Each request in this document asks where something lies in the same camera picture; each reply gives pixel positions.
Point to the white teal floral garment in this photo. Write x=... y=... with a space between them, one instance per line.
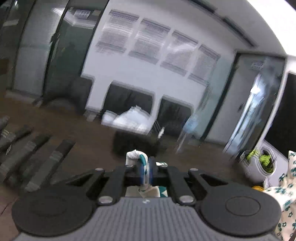
x=145 y=189

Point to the white paper behind bag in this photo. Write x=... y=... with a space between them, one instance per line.
x=134 y=120

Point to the black office chair right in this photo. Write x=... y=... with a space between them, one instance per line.
x=173 y=116

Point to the black bag on table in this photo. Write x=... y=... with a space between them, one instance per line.
x=124 y=142

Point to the clear water bottle blue lid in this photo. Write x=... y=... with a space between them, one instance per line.
x=187 y=132

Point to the black monitor stand device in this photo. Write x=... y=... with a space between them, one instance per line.
x=17 y=168

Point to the grey basket with green items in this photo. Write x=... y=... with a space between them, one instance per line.
x=258 y=164

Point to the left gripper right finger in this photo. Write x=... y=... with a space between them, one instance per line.
x=184 y=188

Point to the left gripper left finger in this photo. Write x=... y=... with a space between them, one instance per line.
x=107 y=188

